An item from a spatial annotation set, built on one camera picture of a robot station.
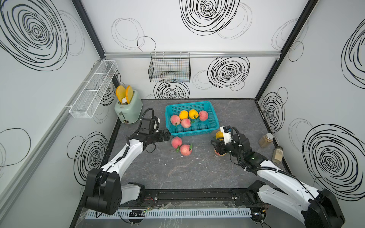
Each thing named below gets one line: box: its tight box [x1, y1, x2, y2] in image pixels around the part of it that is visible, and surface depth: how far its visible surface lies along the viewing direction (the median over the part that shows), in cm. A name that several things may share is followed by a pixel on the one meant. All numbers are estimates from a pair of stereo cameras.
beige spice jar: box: [271, 145, 284, 164], surface depth 88 cm
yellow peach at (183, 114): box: [179, 110, 189, 120], surface depth 105 cm
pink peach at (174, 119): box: [170, 114, 182, 126], surface depth 101 cm
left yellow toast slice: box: [115, 85, 126, 104], surface depth 97 cm
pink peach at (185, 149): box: [179, 144, 193, 157], surface depth 88 cm
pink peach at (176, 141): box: [171, 136, 183, 149], surface depth 91 cm
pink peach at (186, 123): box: [180, 118, 192, 129], surface depth 101 cm
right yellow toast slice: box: [125, 85, 134, 105], surface depth 99 cm
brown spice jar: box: [258, 133, 274, 148], surface depth 89 cm
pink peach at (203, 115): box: [199, 110, 209, 122], surface depth 105 cm
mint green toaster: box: [114, 85, 144, 124], surface depth 98 cm
